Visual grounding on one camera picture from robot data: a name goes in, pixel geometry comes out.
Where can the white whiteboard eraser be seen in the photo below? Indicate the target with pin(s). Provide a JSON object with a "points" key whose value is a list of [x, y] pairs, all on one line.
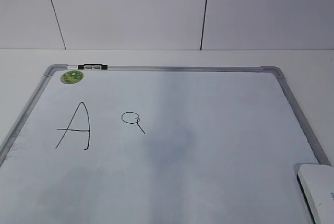
{"points": [[316, 181]]}

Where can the black marker pen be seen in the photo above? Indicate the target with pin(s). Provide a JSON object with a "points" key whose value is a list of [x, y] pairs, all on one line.
{"points": [[92, 67]]}

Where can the white whiteboard with metal frame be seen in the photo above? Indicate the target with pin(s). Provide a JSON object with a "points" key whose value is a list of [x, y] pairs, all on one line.
{"points": [[159, 145]]}

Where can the round green sticker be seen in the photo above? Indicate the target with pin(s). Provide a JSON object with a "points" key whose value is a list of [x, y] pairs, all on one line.
{"points": [[72, 77]]}

